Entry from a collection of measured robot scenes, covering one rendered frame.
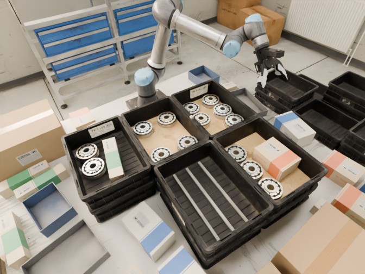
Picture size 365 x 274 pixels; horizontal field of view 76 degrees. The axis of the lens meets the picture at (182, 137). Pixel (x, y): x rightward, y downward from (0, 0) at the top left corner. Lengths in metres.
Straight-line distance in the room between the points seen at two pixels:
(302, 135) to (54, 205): 1.32
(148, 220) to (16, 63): 3.12
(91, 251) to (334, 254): 0.91
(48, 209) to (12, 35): 2.69
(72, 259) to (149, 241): 0.34
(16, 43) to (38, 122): 2.32
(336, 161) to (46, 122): 1.50
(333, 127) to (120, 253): 1.79
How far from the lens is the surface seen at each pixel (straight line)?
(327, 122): 2.24
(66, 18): 2.77
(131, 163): 1.16
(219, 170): 1.10
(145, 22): 3.09
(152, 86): 1.47
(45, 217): 1.31
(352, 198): 1.28
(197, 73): 1.93
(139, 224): 1.03
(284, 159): 1.11
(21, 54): 3.75
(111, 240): 1.14
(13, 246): 1.24
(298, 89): 2.31
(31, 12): 3.62
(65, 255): 1.18
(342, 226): 1.08
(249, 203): 1.03
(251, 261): 1.08
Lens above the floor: 1.72
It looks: 46 degrees down
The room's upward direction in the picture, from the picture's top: 3 degrees counter-clockwise
